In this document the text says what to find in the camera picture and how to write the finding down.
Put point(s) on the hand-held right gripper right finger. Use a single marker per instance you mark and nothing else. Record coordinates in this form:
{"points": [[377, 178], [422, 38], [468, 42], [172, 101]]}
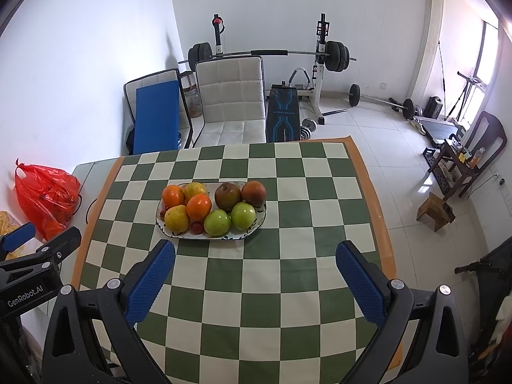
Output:
{"points": [[362, 284]]}

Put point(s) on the floral oval ceramic plate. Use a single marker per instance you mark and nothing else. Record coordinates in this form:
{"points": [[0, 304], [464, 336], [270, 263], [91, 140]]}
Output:
{"points": [[236, 234]]}

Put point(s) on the glass jar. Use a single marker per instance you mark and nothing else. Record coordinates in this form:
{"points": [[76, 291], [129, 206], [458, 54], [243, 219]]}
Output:
{"points": [[195, 104]]}

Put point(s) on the chair with blue board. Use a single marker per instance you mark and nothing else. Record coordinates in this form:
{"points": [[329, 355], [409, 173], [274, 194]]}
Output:
{"points": [[152, 75]]}

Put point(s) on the yellow-green round citrus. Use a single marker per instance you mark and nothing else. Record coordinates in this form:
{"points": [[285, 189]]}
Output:
{"points": [[195, 188]]}

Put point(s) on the black metal frame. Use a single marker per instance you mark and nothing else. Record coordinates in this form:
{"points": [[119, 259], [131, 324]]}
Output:
{"points": [[492, 266]]}

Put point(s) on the treadmill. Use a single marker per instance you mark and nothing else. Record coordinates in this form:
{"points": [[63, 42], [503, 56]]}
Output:
{"points": [[438, 130]]}

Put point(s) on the white weight rack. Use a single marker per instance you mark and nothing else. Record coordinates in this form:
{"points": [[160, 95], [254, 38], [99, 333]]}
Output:
{"points": [[320, 88]]}

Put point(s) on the black box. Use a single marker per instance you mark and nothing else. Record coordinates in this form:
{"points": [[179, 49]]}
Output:
{"points": [[434, 108]]}

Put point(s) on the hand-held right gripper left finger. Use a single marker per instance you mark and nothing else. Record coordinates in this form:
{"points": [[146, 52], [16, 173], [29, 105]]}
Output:
{"points": [[150, 284]]}

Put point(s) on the green white checkered tablecloth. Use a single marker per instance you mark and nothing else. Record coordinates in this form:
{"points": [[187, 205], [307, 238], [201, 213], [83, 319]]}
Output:
{"points": [[260, 288]]}

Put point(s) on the green apple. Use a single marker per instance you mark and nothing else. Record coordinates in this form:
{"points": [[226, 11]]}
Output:
{"points": [[243, 215], [217, 222]]}

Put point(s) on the red plastic bag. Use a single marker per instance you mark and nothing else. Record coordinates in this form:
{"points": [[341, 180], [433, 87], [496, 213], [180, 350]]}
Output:
{"points": [[44, 196]]}

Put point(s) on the red apple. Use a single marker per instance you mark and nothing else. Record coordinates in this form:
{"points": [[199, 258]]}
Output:
{"points": [[227, 196]]}

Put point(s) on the small wooden stool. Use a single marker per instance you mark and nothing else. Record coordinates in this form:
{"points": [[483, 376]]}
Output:
{"points": [[434, 208]]}

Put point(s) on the dark reddish round fruit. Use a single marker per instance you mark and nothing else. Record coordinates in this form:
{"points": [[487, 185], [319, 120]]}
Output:
{"points": [[253, 192]]}

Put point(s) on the orange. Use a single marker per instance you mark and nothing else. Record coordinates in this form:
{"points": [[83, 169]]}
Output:
{"points": [[172, 196], [199, 207]]}

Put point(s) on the black blue bench pad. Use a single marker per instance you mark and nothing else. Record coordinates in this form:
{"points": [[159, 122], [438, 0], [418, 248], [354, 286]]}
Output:
{"points": [[283, 116]]}

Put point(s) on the yellow pear-shaped lemon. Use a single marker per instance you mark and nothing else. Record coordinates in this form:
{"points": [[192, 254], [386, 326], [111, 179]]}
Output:
{"points": [[176, 218]]}

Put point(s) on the blue foam mat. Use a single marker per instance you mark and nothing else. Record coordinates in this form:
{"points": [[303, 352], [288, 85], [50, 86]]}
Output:
{"points": [[156, 116]]}

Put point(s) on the dark wooden chair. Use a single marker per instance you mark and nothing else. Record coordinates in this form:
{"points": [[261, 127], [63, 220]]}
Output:
{"points": [[490, 128]]}

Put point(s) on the floor barbell black plates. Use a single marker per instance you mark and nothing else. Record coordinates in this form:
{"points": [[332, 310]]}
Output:
{"points": [[355, 95]]}

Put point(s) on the white padded chair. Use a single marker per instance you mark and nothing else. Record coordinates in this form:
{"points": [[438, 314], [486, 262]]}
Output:
{"points": [[230, 88]]}

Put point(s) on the white snack box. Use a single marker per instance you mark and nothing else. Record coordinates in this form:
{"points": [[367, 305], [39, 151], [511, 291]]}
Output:
{"points": [[8, 220]]}

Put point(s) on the racked barbell black plates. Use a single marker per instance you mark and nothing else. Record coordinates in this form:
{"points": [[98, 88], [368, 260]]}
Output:
{"points": [[338, 56]]}

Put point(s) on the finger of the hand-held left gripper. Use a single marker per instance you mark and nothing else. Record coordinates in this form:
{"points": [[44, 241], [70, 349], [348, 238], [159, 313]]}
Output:
{"points": [[18, 236], [60, 244]]}

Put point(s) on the black perforated crate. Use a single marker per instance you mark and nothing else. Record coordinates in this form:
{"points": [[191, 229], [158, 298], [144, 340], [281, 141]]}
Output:
{"points": [[430, 156]]}

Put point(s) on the chrome dumbbell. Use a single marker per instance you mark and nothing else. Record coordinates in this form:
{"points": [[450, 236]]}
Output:
{"points": [[308, 128]]}

